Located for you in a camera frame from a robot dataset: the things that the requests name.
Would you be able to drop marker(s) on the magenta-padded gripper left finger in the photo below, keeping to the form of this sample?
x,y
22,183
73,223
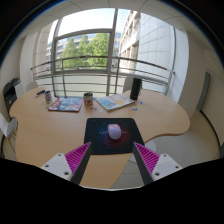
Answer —
x,y
56,165

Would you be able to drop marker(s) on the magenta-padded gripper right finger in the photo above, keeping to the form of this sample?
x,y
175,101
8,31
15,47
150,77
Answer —
x,y
166,165

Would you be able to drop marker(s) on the lilac computer mouse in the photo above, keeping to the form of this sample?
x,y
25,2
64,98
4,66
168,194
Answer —
x,y
114,131

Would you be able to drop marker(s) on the black mouse pad, red-blue print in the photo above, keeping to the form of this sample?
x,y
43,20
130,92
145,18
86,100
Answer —
x,y
96,136

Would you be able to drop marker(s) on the red book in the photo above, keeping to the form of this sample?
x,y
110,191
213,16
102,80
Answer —
x,y
66,104

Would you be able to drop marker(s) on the white chair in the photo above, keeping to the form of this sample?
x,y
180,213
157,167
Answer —
x,y
6,128
31,86
127,83

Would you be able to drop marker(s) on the yellow sticker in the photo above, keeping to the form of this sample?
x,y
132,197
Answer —
x,y
140,106

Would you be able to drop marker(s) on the blue sticker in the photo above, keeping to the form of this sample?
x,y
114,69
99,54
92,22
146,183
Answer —
x,y
134,108

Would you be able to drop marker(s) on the small can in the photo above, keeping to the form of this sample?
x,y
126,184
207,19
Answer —
x,y
48,97

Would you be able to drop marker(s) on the small printed cup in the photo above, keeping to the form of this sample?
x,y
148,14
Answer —
x,y
88,99

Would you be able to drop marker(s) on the open magazine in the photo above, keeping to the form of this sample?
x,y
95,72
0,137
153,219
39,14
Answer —
x,y
115,102

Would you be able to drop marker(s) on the grey door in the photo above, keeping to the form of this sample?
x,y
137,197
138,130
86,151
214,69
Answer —
x,y
203,91

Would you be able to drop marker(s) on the black drink bottle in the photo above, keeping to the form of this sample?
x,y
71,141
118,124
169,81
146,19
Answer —
x,y
135,88

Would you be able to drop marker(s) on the black and white printer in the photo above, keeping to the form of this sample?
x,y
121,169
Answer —
x,y
10,95

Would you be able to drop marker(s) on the metal balcony railing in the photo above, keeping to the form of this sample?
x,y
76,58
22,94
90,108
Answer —
x,y
100,59

